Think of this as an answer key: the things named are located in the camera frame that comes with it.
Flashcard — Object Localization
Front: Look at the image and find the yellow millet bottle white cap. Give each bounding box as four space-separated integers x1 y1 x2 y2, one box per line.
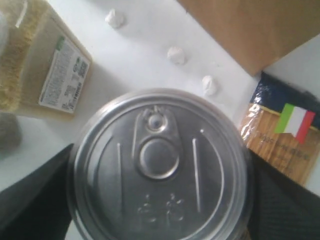
0 0 92 119

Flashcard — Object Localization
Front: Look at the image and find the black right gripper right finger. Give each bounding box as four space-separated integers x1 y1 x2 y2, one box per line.
245 148 320 240

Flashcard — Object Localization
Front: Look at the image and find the white paper ball lower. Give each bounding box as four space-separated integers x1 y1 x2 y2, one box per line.
105 8 127 29

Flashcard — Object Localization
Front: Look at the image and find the white paper ball upper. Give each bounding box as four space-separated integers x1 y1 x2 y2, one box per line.
167 46 187 65

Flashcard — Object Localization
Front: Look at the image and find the white paper ball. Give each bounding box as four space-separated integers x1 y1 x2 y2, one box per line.
201 75 218 96
105 8 127 29
167 46 187 65

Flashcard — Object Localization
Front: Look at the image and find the dark jar with metal lid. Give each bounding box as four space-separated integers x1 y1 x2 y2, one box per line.
67 89 254 240

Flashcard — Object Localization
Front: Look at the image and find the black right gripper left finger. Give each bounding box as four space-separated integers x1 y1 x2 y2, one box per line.
0 144 73 240

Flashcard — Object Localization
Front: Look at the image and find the spaghetti packet with Italian flag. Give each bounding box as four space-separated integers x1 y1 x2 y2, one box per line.
240 72 320 186

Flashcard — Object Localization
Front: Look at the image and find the white paper ball right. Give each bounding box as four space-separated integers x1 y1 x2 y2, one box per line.
201 75 218 96

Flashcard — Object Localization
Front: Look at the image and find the brown paper bag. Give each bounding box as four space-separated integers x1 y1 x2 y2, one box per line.
179 0 320 76

